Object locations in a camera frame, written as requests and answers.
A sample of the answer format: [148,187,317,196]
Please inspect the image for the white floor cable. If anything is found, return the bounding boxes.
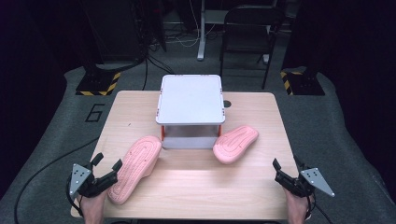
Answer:
[172,0,217,49]

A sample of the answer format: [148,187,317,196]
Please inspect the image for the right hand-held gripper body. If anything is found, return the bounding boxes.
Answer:
[293,167,336,199]

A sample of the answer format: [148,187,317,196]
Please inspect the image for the person's left hand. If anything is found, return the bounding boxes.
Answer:
[79,188,108,224]

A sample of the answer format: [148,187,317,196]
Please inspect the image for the dark equipment cabinet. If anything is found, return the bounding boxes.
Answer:
[78,0,167,64]

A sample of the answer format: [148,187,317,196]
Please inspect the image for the person's right hand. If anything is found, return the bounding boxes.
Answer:
[283,187,313,224]

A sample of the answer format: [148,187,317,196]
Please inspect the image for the black folding chair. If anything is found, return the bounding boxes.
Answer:
[219,4,286,91]

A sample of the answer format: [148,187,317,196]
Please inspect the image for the long black floor cable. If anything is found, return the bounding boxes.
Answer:
[13,136,100,224]

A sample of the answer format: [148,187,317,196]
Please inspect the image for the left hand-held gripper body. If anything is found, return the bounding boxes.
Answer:
[68,162,108,199]

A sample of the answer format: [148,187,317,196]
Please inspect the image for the pink slipper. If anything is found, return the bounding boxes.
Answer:
[106,134,163,205]
[212,124,260,165]

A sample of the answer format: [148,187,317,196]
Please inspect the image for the black stand base striped edge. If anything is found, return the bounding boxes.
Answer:
[75,70,121,97]
[279,70,326,96]

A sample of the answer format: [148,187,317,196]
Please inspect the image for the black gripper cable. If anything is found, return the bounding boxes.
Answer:
[306,191,334,224]
[64,175,84,217]

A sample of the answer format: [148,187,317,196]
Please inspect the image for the grey metal chair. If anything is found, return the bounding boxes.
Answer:
[196,0,232,62]

